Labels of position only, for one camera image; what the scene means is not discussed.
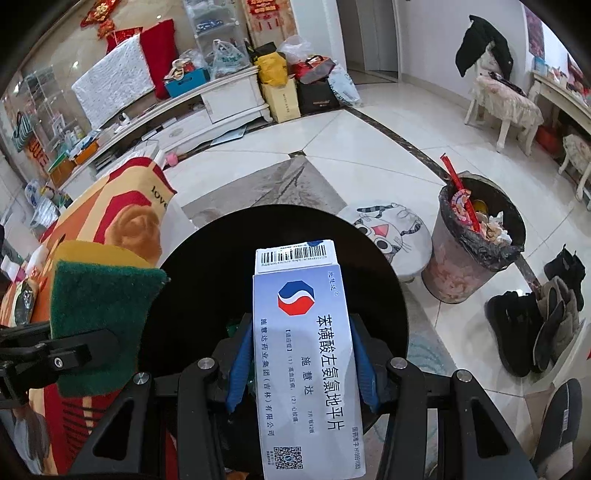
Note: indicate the yellow green sponge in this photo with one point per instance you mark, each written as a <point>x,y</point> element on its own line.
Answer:
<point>94,287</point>

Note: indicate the red orange patterned blanket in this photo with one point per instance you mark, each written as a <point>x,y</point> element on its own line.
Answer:
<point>125,434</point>

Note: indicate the small black trash bin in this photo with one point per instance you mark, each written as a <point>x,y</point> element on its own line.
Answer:
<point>208,296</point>

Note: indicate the black shopping bag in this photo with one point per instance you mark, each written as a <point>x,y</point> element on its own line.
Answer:
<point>316,97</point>

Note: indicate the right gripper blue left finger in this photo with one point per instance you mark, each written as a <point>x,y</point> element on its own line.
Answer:
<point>238,376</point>

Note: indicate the clear acrylic shelf tower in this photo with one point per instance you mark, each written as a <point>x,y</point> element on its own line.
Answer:
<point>219,35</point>

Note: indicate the red fu hanging decoration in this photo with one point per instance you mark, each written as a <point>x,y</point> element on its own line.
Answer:
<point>265,15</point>

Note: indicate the blue storage basket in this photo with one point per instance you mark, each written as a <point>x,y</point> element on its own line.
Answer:
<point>190,81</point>

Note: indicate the white blue medicine box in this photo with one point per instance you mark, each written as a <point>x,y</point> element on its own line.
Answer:
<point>307,395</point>

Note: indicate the cream paper shopping bag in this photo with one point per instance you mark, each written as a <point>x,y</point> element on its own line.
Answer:
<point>282,101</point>

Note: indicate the white chair with cushion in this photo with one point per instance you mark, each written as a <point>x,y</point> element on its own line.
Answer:
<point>491,96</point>

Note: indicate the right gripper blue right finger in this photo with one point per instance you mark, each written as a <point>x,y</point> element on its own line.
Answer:
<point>365,373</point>

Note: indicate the red chinese knot decoration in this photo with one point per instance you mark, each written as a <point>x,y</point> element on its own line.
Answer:
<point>100,15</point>

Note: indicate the black boots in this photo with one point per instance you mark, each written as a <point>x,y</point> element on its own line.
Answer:
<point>533,330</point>

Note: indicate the yellow bag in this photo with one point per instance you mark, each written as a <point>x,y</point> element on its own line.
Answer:
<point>272,69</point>

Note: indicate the white side table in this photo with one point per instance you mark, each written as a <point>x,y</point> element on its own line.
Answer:
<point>561,98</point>

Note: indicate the white TV cabinet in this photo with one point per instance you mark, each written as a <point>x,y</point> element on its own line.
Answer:
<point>180,124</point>

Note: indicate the black jacket on chair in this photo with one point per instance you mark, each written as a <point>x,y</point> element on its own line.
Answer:
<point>476,40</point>

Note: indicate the large lined trash bin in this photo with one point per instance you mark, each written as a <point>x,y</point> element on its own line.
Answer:
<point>479,232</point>

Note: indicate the white covered television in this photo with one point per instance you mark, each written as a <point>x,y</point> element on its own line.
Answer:
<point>113,83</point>

